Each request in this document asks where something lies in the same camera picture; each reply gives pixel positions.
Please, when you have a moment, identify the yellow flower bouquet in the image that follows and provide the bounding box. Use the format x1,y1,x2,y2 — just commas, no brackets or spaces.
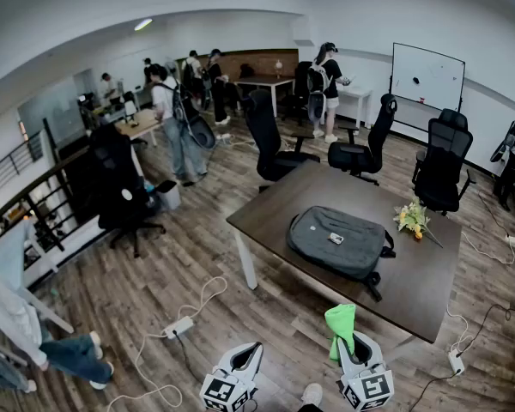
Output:
392,197,445,250

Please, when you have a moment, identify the brown-top table with white legs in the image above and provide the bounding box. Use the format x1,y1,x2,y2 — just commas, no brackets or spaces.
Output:
233,75,296,118

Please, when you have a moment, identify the black metal railing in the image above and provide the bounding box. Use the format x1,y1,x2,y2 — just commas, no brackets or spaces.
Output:
0,117,105,253

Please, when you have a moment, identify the dark wooden table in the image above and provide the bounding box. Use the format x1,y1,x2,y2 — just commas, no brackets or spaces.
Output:
225,159,464,345

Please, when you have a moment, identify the grey backpack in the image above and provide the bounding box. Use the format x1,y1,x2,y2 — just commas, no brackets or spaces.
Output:
285,205,397,304

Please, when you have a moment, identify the white cable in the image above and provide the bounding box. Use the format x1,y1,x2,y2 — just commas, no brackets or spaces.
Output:
445,304,474,356
460,228,515,266
106,276,229,412

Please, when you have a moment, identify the white waste bin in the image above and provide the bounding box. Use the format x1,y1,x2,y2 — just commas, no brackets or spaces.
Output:
155,179,182,212

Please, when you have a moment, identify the white rack frame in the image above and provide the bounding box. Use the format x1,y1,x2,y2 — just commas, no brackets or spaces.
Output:
21,228,76,335

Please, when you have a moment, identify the light blue fabric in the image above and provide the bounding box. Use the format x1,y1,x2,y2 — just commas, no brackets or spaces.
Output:
0,220,38,292

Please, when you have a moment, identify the white whiteboard on stand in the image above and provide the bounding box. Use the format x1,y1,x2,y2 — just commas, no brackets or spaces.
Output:
388,41,467,133

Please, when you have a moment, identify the black mesh office chair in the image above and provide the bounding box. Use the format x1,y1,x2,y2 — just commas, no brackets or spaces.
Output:
243,88,322,185
282,60,315,124
327,93,399,187
412,108,477,217
87,124,167,260

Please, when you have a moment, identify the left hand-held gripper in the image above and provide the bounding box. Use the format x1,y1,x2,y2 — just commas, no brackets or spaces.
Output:
199,341,265,412

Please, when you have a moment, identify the black cable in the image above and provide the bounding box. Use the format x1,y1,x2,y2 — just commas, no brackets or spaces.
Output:
173,331,208,382
406,370,461,412
457,301,515,356

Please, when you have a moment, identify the light wooden desk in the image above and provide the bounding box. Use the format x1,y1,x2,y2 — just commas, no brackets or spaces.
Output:
112,108,163,148

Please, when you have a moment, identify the green cloth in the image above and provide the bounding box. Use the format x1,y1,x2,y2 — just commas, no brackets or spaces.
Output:
324,303,358,363

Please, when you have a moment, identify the small white table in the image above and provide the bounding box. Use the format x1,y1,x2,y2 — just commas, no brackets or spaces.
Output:
337,84,373,130

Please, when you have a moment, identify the person's white shoe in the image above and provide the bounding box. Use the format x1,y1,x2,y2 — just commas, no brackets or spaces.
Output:
300,382,324,408

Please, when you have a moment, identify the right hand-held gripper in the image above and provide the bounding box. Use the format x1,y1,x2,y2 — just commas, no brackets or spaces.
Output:
335,331,396,412

